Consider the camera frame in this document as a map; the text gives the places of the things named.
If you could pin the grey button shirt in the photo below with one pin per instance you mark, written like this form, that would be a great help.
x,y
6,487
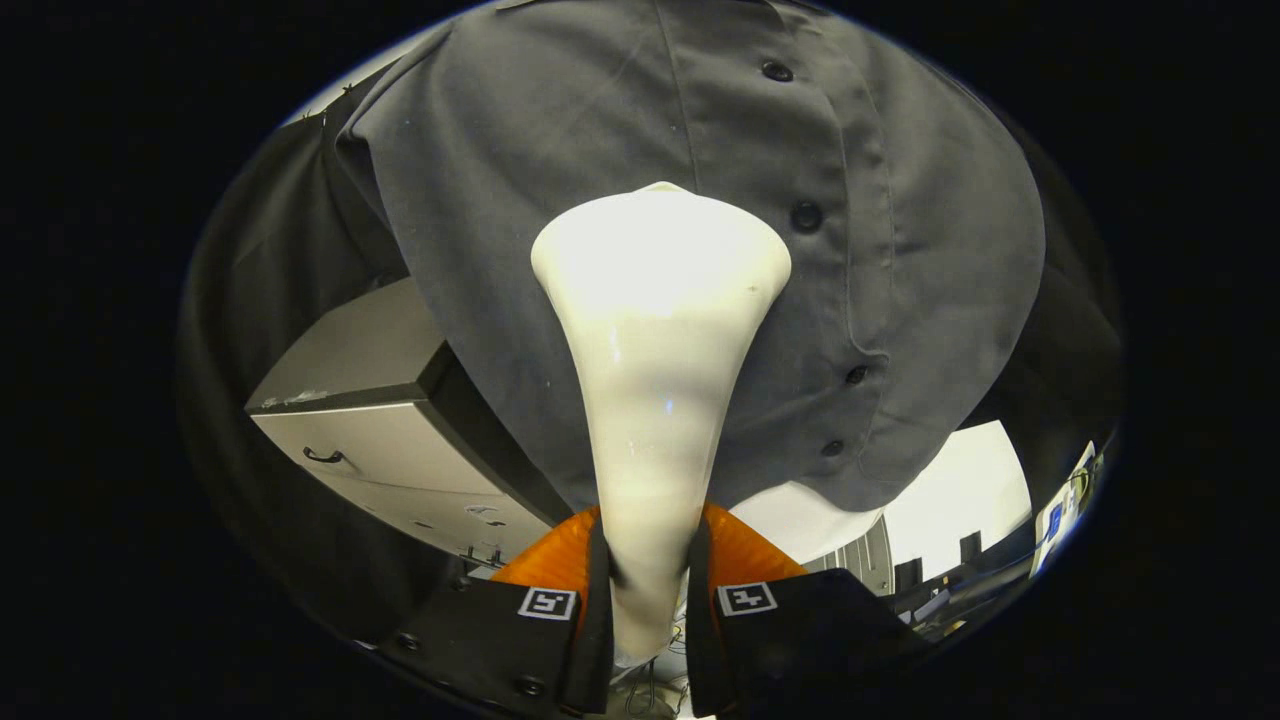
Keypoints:
x,y
500,200

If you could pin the grey drawer cabinet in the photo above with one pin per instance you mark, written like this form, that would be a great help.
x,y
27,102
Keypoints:
x,y
400,450

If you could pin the white garment steamer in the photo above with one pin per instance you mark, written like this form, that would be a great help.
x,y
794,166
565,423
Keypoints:
x,y
655,350

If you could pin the white mannequin torso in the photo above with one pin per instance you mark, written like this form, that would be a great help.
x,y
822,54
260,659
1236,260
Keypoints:
x,y
800,520

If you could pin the white ribbed cabinet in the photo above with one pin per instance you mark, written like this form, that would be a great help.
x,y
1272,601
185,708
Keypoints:
x,y
960,490

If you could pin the white side table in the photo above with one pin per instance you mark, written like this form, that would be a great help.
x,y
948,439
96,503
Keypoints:
x,y
1055,520

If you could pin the small black box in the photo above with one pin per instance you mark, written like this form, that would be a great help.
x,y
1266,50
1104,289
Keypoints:
x,y
907,575
971,548

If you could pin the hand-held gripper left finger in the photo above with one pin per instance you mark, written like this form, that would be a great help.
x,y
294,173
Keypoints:
x,y
598,620

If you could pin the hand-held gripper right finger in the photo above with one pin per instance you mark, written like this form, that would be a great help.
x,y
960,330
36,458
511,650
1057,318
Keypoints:
x,y
698,630

